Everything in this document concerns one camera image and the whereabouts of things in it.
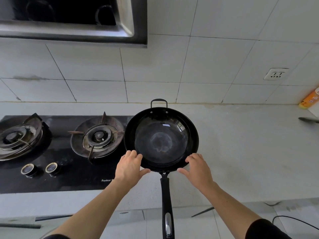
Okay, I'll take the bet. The black glass gas stove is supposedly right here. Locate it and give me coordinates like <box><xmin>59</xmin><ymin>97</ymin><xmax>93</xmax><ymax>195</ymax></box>
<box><xmin>0</xmin><ymin>115</ymin><xmax>136</xmax><ymax>195</ymax></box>

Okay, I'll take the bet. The person's left hand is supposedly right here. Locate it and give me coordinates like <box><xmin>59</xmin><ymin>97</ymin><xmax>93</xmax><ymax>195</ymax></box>
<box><xmin>114</xmin><ymin>150</ymin><xmax>151</xmax><ymax>190</ymax></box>

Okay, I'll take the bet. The person's right forearm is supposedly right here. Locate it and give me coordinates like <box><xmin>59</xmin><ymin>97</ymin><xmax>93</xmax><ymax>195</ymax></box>
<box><xmin>203</xmin><ymin>184</ymin><xmax>262</xmax><ymax>239</ymax></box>

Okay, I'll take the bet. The white wall socket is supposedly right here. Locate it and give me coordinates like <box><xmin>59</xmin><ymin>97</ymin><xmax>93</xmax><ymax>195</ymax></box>
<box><xmin>264</xmin><ymin>68</ymin><xmax>289</xmax><ymax>81</ymax></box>

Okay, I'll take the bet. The person's right hand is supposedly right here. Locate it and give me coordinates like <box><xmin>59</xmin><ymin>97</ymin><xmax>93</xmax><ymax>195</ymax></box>
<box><xmin>177</xmin><ymin>153</ymin><xmax>218</xmax><ymax>195</ymax></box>

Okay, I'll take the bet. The black wok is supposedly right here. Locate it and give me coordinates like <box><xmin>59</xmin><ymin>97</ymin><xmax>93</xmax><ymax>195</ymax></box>
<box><xmin>124</xmin><ymin>99</ymin><xmax>200</xmax><ymax>239</ymax></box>

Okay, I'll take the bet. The stove burner with pan support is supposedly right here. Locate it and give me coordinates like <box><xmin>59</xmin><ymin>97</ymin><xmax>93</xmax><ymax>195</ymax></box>
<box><xmin>0</xmin><ymin>113</ymin><xmax>50</xmax><ymax>162</ymax></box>
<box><xmin>67</xmin><ymin>112</ymin><xmax>125</xmax><ymax>165</ymax></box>

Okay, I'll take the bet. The orange spray bottle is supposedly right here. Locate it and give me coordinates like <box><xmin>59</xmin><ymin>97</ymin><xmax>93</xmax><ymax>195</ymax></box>
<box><xmin>299</xmin><ymin>87</ymin><xmax>319</xmax><ymax>109</ymax></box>

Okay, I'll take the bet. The steel and black range hood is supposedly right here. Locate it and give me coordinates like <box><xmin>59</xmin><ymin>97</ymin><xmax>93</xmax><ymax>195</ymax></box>
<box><xmin>0</xmin><ymin>0</ymin><xmax>148</xmax><ymax>49</ymax></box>

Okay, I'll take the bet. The thin black cable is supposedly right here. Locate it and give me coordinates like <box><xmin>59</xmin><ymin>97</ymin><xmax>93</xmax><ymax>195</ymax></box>
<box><xmin>272</xmin><ymin>215</ymin><xmax>319</xmax><ymax>231</ymax></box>

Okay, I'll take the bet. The person's left forearm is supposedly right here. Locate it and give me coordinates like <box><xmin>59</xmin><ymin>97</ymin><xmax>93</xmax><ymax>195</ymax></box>
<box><xmin>50</xmin><ymin>180</ymin><xmax>135</xmax><ymax>239</ymax></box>

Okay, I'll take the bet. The black and silver stove knob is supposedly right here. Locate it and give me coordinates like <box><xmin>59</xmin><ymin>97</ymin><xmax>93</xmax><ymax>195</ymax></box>
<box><xmin>21</xmin><ymin>163</ymin><xmax>38</xmax><ymax>178</ymax></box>
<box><xmin>45</xmin><ymin>162</ymin><xmax>60</xmax><ymax>177</ymax></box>

